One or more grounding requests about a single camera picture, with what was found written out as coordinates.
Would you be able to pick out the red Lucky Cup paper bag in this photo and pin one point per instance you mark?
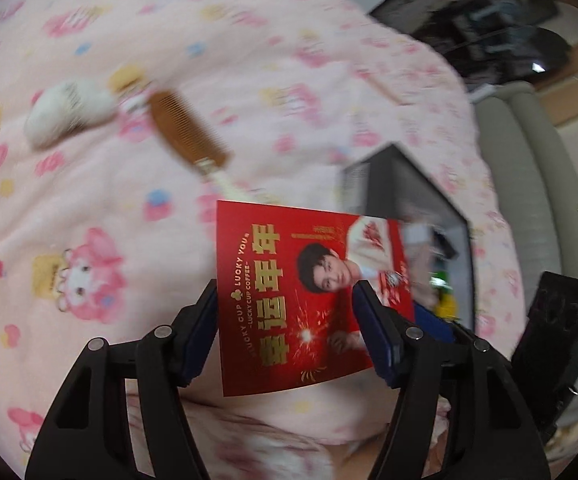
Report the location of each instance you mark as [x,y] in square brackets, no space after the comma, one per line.
[279,280]

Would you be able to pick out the black desk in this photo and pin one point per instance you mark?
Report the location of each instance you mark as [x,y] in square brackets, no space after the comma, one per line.
[469,15]

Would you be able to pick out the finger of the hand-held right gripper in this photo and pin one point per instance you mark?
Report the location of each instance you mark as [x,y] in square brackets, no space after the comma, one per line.
[431,322]

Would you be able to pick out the grey ribbed cushion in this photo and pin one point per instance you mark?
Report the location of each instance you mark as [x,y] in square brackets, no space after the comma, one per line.
[524,170]

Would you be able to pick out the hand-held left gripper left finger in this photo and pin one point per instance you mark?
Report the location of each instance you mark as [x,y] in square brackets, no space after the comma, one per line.
[196,335]

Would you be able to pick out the white fluffy plush toy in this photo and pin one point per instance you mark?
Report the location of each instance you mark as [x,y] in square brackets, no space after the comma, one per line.
[69,110]

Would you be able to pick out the pink printed blanket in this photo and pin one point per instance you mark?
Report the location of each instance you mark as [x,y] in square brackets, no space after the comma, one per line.
[169,210]

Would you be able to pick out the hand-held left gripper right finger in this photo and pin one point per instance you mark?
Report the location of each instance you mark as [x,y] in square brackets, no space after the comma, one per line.
[381,340]

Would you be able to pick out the green packet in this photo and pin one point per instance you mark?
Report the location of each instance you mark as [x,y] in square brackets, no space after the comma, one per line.
[445,280]

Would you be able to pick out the yellow packet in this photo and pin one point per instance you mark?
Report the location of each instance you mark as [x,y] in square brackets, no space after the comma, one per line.
[446,305]

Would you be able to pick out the black box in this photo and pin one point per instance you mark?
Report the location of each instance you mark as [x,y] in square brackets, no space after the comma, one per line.
[409,180]

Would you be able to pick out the wooden comb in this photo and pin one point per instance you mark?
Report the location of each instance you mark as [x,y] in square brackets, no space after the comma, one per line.
[184,125]

